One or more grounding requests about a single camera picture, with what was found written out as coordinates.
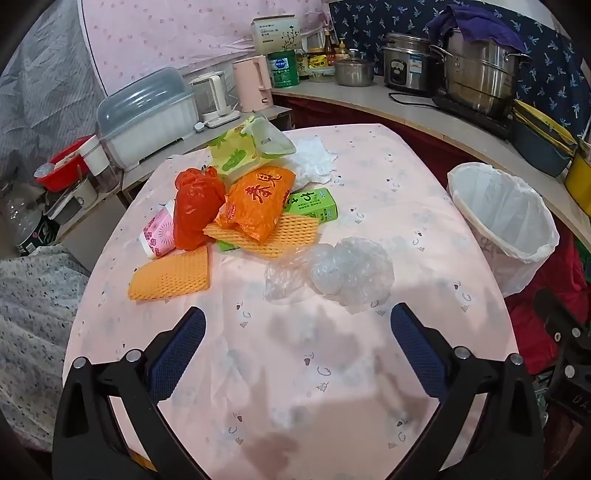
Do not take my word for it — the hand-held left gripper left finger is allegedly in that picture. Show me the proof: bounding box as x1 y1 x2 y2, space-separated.
52 306 207 480

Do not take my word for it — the white dish box clear lid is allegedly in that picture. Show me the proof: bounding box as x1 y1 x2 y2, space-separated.
96 67 197 171

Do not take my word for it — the black power cable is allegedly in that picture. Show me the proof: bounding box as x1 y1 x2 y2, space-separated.
389 92 437 109

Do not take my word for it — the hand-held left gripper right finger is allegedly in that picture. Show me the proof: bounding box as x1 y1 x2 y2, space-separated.
390 302 546 480

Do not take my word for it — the red plastic bag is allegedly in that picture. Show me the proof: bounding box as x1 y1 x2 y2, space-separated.
173 167 227 251

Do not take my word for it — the pink tablecloth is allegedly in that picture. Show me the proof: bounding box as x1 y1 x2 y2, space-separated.
62 124 520 480

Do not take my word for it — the green carton box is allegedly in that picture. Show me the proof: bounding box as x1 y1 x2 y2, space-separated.
216 188 339 253

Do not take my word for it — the small steel pot with lid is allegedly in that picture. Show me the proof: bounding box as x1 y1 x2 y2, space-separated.
334 50 376 88

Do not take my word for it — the pink electric kettle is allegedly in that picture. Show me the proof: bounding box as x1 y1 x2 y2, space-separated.
232 55 273 113

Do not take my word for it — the red plastic basin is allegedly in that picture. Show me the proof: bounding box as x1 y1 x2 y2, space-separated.
46 136 93 192

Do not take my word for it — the navy patterned cloth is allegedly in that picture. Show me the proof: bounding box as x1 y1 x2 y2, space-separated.
328 0 591 139

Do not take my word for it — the orange snack bag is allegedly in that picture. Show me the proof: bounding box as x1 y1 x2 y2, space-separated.
215 166 296 244

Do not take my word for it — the dark red cloth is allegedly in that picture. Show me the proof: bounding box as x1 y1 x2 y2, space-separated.
503 231 591 374

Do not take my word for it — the green yellow wipes pouch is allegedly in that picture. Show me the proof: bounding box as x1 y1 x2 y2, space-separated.
207 115 296 178

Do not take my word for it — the clear plastic jar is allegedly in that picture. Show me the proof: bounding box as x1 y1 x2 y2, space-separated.
78 136 121 192

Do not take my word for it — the yellow electric pot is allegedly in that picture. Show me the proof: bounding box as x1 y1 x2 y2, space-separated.
564 138 591 204

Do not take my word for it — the black induction cooker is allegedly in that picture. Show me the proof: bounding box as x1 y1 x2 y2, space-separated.
431 95 513 139

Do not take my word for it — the pink dotted curtain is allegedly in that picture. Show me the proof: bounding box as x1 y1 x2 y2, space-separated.
78 0 333 93

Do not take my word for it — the green tin can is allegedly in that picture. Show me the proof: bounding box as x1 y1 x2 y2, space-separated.
268 50 300 88

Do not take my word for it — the white cardboard box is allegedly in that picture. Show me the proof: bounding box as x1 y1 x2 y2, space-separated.
250 15 308 56

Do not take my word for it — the orange foam net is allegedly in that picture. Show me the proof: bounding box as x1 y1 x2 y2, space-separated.
203 212 320 259
128 246 211 302

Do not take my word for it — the pink tissue packet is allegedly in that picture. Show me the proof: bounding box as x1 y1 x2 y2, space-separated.
139 200 178 259

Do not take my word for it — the grey floral cloth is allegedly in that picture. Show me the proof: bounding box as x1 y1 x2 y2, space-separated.
0 244 90 453

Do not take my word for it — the stack of blue yellow basins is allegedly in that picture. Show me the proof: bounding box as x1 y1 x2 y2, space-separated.
510 99 578 176

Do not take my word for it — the large steel steamer pot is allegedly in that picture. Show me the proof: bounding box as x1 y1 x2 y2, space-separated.
429 28 532 118

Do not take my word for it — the purple cloth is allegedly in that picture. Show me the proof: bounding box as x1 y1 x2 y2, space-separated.
425 4 527 54

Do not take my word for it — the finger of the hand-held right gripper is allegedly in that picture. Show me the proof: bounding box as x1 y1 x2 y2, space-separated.
534 288 591 352

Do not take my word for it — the bin with white liner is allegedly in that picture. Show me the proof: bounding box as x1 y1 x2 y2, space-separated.
446 162 560 298

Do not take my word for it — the glass electric kettle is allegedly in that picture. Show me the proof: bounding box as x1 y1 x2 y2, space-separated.
190 71 241 129

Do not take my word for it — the steel rice cooker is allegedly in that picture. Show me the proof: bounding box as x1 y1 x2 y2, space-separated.
381 32 435 97

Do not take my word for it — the clear plastic bag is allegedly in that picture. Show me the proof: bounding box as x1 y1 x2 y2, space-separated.
264 237 395 308

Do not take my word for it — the white paper towel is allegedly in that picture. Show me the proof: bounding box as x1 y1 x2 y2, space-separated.
281 136 340 185

